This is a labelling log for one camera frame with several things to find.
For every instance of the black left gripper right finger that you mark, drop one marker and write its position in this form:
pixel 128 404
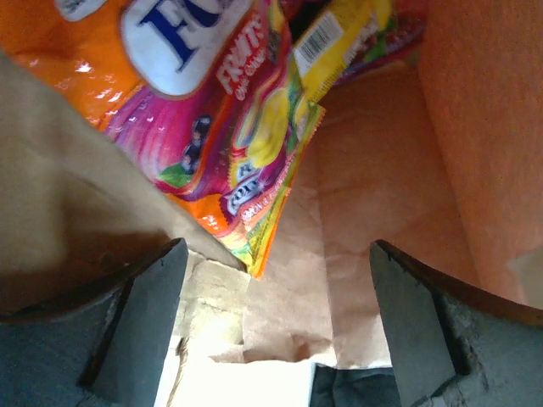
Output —
pixel 451 343

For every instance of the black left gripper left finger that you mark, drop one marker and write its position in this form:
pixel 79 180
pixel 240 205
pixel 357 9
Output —
pixel 103 343

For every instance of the twisted paper bag handle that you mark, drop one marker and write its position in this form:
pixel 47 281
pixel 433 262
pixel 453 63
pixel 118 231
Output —
pixel 182 357

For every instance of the red paper bag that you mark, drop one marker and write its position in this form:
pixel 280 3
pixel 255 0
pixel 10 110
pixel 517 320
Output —
pixel 438 153

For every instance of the orange Fox's fruits packet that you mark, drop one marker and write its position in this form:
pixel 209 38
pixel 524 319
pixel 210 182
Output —
pixel 204 97

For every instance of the yellow snack bar packet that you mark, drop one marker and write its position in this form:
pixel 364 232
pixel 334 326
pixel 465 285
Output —
pixel 333 38

